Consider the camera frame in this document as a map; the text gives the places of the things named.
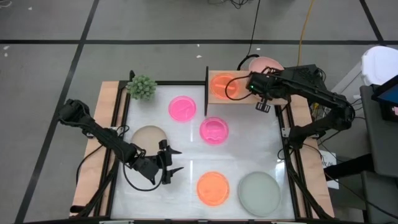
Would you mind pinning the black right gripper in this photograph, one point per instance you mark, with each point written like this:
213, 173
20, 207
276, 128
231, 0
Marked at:
273, 84

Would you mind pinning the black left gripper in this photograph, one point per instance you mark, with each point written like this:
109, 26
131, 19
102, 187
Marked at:
166, 160

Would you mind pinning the beige ceramic plate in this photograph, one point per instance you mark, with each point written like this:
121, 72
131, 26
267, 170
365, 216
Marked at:
146, 137

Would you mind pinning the pale pink ceramic plate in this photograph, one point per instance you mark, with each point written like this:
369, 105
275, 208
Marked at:
261, 63

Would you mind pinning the orange translucent plate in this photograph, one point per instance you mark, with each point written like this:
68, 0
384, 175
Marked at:
213, 188
217, 90

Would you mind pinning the pink translucent plate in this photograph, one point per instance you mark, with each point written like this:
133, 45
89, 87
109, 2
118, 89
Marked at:
214, 130
182, 108

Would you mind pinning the pale green plate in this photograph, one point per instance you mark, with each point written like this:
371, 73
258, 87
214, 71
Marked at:
259, 193

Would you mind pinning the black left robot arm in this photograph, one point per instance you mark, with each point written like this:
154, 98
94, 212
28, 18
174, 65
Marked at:
102, 137

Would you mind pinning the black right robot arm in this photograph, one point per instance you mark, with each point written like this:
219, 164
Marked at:
314, 90

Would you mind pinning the green potted plant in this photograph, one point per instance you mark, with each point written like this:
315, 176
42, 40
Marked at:
141, 87

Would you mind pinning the white paper sheet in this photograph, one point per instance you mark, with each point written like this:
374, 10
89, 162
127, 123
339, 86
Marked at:
330, 161

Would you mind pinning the wooden side board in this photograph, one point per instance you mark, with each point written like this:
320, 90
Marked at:
105, 93
312, 186

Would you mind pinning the white rounded object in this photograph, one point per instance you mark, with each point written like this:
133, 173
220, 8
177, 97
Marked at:
379, 63

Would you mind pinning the grey desk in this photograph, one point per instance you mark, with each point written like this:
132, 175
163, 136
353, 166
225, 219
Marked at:
382, 146

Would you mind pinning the dark tablet screen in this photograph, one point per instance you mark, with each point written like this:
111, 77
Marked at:
388, 96

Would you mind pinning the wooden shelf black frame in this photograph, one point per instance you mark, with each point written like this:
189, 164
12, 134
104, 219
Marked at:
245, 100

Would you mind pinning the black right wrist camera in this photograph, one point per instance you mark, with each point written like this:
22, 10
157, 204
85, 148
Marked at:
256, 82

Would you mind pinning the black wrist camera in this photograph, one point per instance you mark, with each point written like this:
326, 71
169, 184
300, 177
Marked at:
147, 169
256, 82

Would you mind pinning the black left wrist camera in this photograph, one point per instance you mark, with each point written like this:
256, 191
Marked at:
147, 169

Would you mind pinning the black table frame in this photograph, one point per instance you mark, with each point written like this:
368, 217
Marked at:
180, 82

